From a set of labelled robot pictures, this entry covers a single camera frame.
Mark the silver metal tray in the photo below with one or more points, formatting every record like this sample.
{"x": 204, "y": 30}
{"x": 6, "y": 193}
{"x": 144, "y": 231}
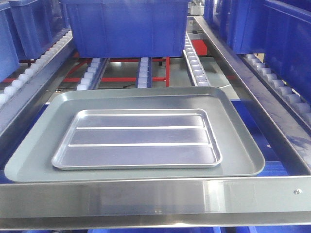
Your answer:
{"x": 138, "y": 138}

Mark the large grey plastic tray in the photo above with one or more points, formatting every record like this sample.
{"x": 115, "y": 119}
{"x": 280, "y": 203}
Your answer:
{"x": 32, "y": 161}

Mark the blue bin right shelf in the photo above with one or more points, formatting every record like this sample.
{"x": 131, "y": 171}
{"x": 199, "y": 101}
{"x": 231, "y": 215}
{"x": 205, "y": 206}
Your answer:
{"x": 280, "y": 29}

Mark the blue bin centre back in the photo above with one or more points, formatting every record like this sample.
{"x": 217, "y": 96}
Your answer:
{"x": 128, "y": 28}

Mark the blue bin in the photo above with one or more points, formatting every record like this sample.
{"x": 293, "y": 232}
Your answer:
{"x": 28, "y": 28}
{"x": 128, "y": 28}

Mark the blue bin far left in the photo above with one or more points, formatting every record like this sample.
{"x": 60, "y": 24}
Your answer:
{"x": 28, "y": 28}

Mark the middle white roller rail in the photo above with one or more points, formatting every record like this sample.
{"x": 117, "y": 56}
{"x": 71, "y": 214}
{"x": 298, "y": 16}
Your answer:
{"x": 144, "y": 73}

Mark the white roller rail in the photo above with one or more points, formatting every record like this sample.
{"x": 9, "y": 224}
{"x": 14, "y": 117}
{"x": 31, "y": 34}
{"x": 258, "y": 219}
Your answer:
{"x": 93, "y": 75}
{"x": 144, "y": 73}
{"x": 196, "y": 71}

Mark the right white roller rail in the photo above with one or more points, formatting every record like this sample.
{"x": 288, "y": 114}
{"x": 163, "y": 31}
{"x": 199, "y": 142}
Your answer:
{"x": 196, "y": 71}

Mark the left white roller rail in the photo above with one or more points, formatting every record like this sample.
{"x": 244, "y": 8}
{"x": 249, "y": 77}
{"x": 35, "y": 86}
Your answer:
{"x": 93, "y": 75}

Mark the red floor frame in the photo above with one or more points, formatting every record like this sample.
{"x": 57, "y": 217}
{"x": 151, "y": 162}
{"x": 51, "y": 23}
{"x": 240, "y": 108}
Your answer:
{"x": 125, "y": 70}

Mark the far left roller rail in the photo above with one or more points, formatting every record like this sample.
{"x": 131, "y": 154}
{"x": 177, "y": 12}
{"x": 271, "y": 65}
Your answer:
{"x": 35, "y": 67}

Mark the right steel divider rail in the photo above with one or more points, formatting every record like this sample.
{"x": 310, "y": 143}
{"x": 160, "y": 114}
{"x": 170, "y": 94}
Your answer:
{"x": 286, "y": 131}

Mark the steel divider rail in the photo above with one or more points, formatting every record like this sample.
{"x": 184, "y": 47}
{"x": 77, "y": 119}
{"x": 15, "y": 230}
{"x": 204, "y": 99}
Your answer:
{"x": 286, "y": 131}
{"x": 17, "y": 115}

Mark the left steel divider rail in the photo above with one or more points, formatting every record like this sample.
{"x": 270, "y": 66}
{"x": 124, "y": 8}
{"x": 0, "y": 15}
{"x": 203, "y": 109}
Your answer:
{"x": 17, "y": 115}

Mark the far right roller rail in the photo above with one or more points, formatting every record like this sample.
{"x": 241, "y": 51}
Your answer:
{"x": 287, "y": 95}

